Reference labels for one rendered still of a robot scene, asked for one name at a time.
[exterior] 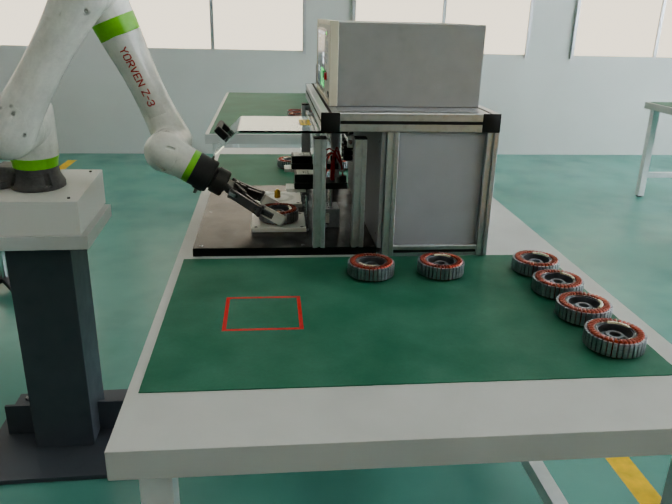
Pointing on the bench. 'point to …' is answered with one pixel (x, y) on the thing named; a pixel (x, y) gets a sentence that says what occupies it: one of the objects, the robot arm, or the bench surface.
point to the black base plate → (225, 240)
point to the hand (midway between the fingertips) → (277, 212)
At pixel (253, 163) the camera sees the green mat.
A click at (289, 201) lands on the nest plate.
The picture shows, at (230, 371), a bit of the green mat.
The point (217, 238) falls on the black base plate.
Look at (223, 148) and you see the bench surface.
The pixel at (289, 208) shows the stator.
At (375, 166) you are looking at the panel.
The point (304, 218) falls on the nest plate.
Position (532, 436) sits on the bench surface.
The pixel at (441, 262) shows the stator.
